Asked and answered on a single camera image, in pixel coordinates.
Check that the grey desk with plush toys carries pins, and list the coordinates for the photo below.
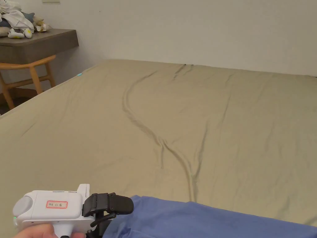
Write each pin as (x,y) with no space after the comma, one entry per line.
(39,47)

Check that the bed with beige sheet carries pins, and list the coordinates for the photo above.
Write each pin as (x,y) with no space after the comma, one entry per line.
(158,119)

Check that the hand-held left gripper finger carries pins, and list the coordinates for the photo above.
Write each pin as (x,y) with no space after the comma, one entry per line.
(118,203)
(99,228)

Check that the blue garment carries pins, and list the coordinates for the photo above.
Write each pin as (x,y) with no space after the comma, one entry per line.
(198,220)

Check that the person's left hand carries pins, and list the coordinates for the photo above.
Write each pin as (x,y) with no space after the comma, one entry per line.
(37,231)

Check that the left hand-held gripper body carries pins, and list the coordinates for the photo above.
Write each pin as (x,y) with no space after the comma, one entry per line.
(39,213)

